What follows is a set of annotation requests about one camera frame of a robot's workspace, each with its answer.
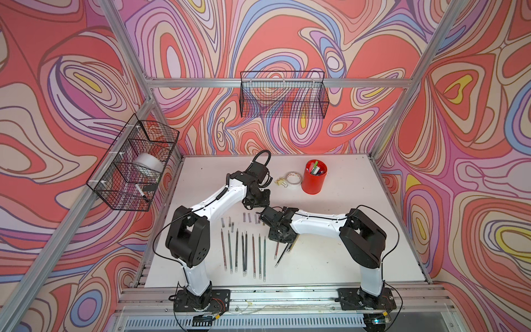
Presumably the yellow black capped pencil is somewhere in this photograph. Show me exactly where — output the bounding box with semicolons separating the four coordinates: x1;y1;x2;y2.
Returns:
287;235;300;253

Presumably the dark blue pencil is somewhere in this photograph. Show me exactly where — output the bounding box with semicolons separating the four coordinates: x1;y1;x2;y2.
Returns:
235;228;239;272

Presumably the dark capped pencil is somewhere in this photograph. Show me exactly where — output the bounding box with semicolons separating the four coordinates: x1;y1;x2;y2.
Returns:
245;232;248;275

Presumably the red capped pencil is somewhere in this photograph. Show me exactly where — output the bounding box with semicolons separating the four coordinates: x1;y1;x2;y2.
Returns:
252;234;257;279

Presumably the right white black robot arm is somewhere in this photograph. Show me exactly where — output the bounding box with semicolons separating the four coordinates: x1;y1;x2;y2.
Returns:
259;205;397;313

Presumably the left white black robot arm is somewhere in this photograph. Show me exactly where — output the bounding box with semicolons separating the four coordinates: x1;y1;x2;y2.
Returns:
163;149;272;311

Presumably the yellow binder clip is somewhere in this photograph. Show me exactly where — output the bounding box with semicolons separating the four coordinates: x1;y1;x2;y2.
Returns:
275;177;289;188

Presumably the clear tape roll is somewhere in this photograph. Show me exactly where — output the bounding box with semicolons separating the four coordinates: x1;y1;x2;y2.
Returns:
285;172;303;189

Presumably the red pen cup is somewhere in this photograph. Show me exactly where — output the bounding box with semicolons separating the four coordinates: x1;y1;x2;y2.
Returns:
301;159;328;195

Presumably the green marker in cup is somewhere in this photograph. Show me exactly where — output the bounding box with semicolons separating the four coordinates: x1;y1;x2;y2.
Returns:
311;161;319;174

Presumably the white tape roll in basket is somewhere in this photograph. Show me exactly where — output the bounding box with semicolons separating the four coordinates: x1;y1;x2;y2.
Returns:
133;153;164;177

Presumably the white marker in basket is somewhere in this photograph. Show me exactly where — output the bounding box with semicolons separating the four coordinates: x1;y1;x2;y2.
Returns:
135;184;149;201

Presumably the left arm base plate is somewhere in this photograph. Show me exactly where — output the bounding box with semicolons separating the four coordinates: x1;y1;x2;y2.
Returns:
168;289;231;313

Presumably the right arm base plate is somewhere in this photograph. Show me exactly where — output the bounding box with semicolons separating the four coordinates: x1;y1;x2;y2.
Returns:
334;288;397;312

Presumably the black wire basket rear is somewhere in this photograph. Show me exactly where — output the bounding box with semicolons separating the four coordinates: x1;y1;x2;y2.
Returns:
239;69;330;119

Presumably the black wire basket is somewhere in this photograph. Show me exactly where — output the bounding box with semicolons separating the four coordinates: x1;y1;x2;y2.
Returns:
239;69;330;119
87;115;180;212

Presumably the black wire basket left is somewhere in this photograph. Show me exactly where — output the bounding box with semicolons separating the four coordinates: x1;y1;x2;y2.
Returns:
87;115;180;212

